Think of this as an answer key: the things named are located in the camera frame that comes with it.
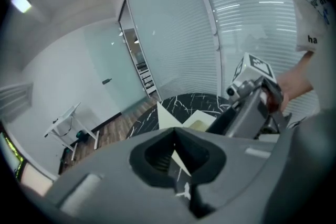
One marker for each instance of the white desk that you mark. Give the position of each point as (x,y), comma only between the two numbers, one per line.
(63,119)

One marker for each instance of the person's white printed t-shirt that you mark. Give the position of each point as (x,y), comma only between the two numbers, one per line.
(307,8)

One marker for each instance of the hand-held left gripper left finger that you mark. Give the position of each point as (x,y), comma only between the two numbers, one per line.
(110,191)

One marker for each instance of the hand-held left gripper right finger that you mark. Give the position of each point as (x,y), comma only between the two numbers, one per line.
(262,178)

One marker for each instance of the white shelf unit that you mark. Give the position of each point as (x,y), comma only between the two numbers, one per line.
(147,81)

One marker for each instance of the window with dark frame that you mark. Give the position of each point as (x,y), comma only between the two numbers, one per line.
(14,157)

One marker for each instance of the ceiling light panel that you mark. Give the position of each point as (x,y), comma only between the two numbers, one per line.
(21,0)

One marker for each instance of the black marble round table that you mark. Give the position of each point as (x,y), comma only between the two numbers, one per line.
(183,102)

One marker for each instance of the person's right forearm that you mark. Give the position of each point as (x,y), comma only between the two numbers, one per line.
(296,78)

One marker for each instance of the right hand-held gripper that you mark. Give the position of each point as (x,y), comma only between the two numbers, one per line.
(258,65)

